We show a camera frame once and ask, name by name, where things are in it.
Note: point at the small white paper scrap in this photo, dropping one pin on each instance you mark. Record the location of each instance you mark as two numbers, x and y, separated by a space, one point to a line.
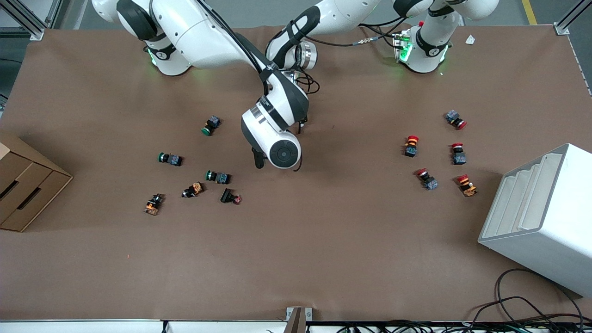
470 40

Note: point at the red mushroom button orange block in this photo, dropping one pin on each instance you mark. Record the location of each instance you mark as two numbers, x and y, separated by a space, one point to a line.
467 186

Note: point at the green push button grey block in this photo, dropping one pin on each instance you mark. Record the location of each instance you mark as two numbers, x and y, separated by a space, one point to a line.
212 125
218 177
171 159

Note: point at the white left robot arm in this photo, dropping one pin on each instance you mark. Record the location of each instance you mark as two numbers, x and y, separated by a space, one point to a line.
430 41

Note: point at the red mushroom button orange collar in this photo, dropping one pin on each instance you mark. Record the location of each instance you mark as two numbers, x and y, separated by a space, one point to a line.
411 147

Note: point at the brown cardboard box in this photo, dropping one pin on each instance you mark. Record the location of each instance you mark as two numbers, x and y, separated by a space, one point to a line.
32 185

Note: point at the black push button red block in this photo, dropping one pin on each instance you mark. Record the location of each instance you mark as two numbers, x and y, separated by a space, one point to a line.
229 196

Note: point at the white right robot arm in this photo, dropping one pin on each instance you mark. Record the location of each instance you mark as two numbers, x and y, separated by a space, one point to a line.
199 32

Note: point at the black push button orange block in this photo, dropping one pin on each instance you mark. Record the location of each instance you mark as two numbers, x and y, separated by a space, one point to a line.
153 204
193 190

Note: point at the metal table edge bracket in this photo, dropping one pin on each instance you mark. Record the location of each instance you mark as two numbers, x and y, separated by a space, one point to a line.
297 319

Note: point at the white compartment storage bin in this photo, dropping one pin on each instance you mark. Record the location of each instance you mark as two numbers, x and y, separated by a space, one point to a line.
536 217

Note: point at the red mushroom button grey block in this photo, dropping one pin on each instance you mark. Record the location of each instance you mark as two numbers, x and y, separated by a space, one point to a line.
455 119
428 180
458 155

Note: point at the aluminium frame post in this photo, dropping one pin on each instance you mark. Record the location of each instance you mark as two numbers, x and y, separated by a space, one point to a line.
571 16
27 21

